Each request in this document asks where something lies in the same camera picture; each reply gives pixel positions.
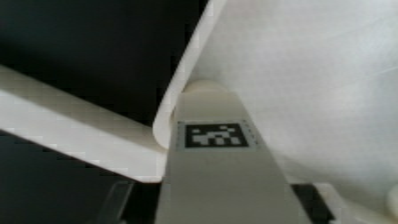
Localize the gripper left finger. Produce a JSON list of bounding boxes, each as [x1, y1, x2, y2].
[[94, 181, 158, 224]]

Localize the white front fence bar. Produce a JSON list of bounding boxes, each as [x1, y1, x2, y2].
[[0, 65, 167, 183]]

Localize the white desk top tray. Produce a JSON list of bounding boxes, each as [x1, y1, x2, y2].
[[152, 0, 398, 224]]

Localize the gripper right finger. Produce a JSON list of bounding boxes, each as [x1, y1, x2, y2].
[[291, 183, 355, 224]]

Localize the white desk leg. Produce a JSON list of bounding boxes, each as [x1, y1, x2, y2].
[[154, 80, 310, 224]]

